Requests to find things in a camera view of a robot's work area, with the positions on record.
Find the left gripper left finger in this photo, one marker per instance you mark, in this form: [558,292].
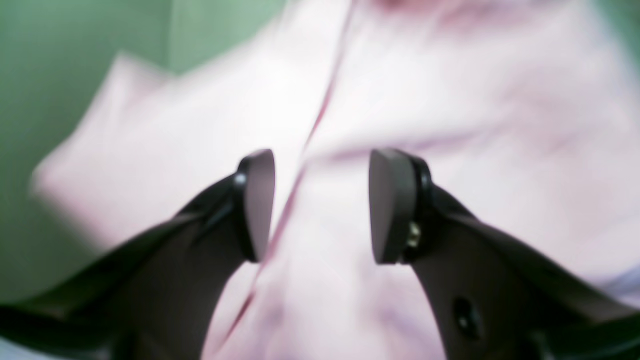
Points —
[153,297]

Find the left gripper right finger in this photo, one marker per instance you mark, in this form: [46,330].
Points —
[492,296]

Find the pink t-shirt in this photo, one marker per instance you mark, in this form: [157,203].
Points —
[527,111]

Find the green table cloth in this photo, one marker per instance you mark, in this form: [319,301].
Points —
[53,54]

